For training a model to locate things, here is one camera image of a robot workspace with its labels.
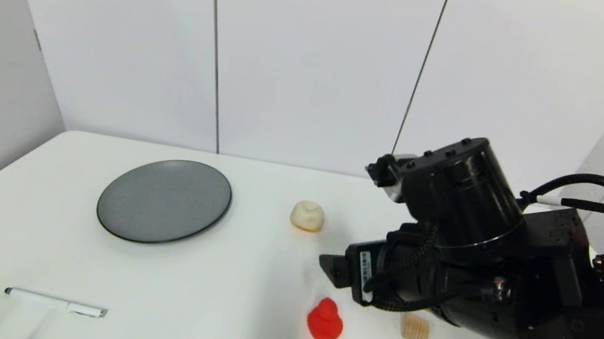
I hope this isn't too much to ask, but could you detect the red toy duck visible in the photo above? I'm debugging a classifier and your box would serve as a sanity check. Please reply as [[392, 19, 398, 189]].
[[303, 294, 348, 339]]

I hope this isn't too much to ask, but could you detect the small tan wooden block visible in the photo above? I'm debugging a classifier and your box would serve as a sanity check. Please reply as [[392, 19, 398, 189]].
[[400, 313, 432, 339]]

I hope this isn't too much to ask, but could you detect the cream steamed bun toy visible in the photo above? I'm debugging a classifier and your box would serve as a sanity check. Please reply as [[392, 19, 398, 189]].
[[288, 198, 327, 235]]

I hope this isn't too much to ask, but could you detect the dark grey round plate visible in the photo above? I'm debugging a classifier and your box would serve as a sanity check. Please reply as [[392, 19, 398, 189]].
[[92, 147, 237, 257]]

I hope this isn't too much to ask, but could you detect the white pen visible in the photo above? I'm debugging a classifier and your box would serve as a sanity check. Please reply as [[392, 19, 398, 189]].
[[2, 285, 110, 320]]

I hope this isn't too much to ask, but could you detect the braided black camera cable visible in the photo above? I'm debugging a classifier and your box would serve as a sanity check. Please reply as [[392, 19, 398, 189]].
[[361, 211, 456, 321]]

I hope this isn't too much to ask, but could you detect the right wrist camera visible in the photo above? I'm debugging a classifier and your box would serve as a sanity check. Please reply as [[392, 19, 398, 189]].
[[361, 146, 422, 206]]

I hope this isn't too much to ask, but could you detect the thin black white-tagged cable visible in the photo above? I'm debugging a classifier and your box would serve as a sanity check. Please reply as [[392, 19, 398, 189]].
[[534, 193, 604, 217]]

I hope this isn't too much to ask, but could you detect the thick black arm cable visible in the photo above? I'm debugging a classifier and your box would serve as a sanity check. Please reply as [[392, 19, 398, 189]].
[[518, 163, 604, 226]]

